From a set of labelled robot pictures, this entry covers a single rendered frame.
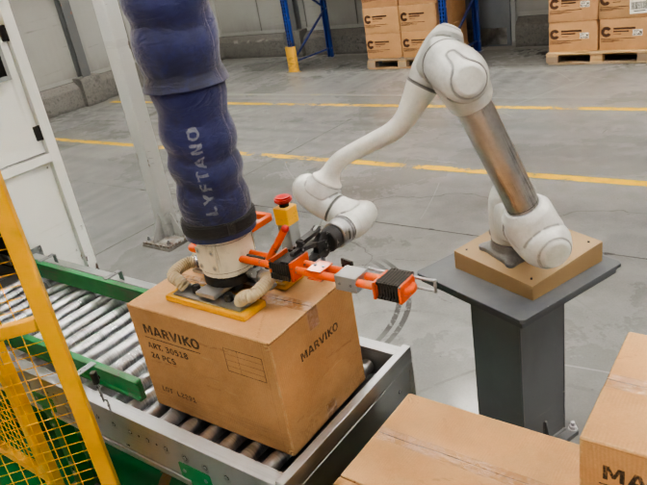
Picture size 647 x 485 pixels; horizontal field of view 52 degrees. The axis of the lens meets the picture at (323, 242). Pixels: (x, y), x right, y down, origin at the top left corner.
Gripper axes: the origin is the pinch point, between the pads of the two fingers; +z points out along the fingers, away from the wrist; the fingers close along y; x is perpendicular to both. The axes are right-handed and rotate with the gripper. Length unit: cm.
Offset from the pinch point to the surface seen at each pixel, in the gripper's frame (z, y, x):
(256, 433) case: 20, 49, 9
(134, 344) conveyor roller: -3, 55, 98
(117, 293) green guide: -23, 48, 131
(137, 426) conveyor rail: 34, 51, 49
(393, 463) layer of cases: 8, 53, -32
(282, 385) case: 18.3, 27.9, -4.9
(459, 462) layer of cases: 0, 53, -48
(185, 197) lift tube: 10.7, -22.3, 26.0
